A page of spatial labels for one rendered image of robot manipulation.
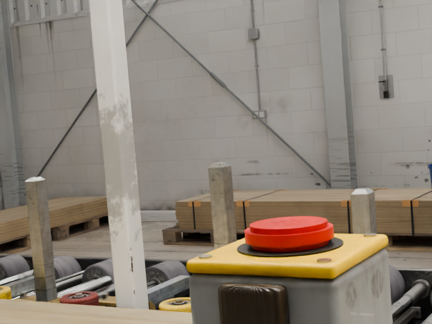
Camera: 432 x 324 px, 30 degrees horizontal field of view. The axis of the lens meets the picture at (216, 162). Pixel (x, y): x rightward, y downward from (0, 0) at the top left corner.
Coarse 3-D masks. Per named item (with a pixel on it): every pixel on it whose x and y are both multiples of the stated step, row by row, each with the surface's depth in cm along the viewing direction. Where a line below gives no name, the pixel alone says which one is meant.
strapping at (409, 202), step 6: (204, 198) 750; (252, 198) 721; (192, 204) 735; (198, 204) 732; (240, 204) 709; (246, 204) 706; (342, 204) 658; (348, 204) 655; (402, 204) 632; (408, 204) 629; (414, 204) 627; (348, 210) 656; (348, 216) 656; (348, 222) 657; (348, 228) 657
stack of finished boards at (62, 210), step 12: (48, 204) 883; (60, 204) 873; (72, 204) 864; (84, 204) 872; (96, 204) 889; (0, 216) 813; (12, 216) 805; (24, 216) 797; (60, 216) 836; (72, 216) 851; (84, 216) 869; (0, 228) 757; (12, 228) 772; (24, 228) 786; (0, 240) 756
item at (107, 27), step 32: (96, 0) 157; (96, 32) 158; (96, 64) 159; (128, 96) 160; (128, 128) 160; (128, 160) 160; (128, 192) 159; (128, 224) 159; (128, 256) 160; (128, 288) 161
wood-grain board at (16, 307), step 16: (0, 304) 170; (16, 304) 169; (32, 304) 167; (48, 304) 166; (64, 304) 165; (0, 320) 156; (16, 320) 155; (32, 320) 154; (48, 320) 153; (64, 320) 152; (80, 320) 151; (96, 320) 150; (112, 320) 149; (128, 320) 149; (144, 320) 148; (160, 320) 147; (176, 320) 146
